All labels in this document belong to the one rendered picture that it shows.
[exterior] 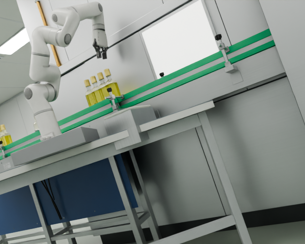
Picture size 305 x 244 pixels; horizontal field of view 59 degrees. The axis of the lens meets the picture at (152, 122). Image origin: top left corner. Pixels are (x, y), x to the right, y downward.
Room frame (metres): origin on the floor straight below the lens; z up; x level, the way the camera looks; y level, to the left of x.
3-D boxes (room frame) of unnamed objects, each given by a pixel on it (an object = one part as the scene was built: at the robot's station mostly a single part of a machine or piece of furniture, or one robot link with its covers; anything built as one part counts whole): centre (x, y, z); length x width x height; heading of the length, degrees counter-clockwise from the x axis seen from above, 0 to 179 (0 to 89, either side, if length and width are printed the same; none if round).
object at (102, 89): (1.69, 0.21, 0.99); 0.06 x 0.06 x 0.21; 63
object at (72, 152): (2.02, 0.50, 0.73); 1.58 x 1.52 x 0.04; 91
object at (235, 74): (1.22, -0.41, 0.90); 0.17 x 0.05 x 0.23; 152
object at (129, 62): (1.68, -0.09, 1.15); 0.90 x 0.03 x 0.34; 62
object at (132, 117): (1.40, 0.09, 0.79); 0.27 x 0.17 x 0.08; 152
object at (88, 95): (1.74, 0.32, 0.99); 0.06 x 0.06 x 0.21; 63
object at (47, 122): (1.34, 0.50, 0.89); 0.16 x 0.13 x 0.15; 177
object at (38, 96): (1.37, 0.50, 1.04); 0.13 x 0.10 x 0.16; 153
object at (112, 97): (1.51, 0.16, 0.95); 0.17 x 0.03 x 0.12; 152
